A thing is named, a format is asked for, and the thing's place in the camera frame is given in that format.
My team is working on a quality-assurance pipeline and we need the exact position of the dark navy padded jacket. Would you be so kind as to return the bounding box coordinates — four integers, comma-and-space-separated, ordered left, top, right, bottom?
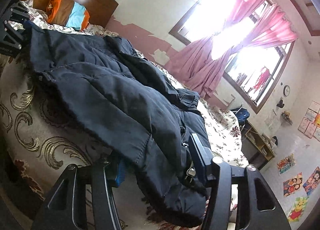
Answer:
25, 25, 210, 227

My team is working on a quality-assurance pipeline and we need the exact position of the orange brown blue pillow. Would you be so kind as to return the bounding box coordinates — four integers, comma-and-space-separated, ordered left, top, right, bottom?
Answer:
46, 0, 90, 31

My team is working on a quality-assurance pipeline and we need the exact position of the wooden shelf unit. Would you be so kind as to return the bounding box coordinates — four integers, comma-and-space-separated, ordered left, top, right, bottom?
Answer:
241, 120, 275, 170

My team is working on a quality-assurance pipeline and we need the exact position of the blue chair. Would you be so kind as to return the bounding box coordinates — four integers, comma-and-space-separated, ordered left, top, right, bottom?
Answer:
231, 106, 250, 126

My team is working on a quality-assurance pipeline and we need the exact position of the gold patterned blanket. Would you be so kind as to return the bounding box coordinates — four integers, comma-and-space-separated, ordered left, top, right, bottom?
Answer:
0, 52, 131, 230

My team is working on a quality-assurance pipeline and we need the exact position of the pink curtain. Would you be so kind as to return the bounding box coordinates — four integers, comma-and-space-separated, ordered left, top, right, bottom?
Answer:
163, 0, 299, 100

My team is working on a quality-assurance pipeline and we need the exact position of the brown framed window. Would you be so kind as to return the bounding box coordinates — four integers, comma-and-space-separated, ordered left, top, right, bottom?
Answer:
168, 0, 296, 114

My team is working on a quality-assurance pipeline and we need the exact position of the round wall clock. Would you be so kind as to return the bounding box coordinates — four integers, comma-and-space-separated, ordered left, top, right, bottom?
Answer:
283, 85, 291, 97

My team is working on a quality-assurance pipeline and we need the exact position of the yellow cartoon wall poster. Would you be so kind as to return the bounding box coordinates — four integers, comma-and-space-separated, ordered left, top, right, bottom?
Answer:
287, 197, 309, 223

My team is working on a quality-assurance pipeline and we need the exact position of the wall certificates group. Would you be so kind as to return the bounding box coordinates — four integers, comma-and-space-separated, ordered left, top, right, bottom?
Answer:
298, 101, 320, 141

